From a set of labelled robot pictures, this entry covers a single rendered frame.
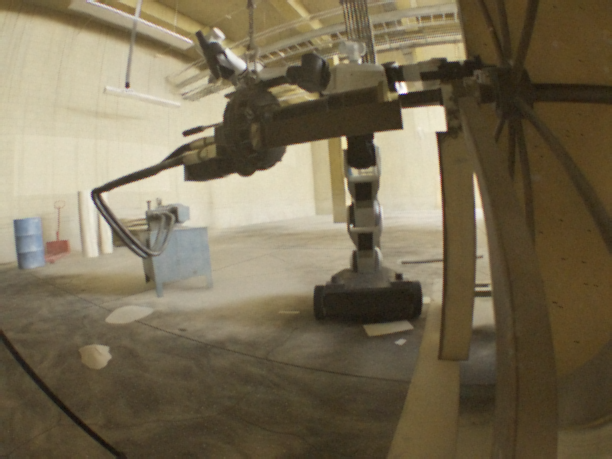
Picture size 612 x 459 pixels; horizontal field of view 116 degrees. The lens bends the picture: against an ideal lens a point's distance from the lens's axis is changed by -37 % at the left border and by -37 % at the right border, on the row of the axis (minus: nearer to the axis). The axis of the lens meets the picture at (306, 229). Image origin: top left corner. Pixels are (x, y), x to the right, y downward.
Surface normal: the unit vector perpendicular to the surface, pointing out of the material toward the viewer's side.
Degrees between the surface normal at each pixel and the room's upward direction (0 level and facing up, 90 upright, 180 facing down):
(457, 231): 90
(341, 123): 90
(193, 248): 90
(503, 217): 35
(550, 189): 72
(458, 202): 90
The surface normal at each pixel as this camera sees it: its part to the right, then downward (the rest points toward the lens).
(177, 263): 0.62, 0.02
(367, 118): -0.44, 0.10
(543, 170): -0.44, -0.12
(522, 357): -0.31, -0.76
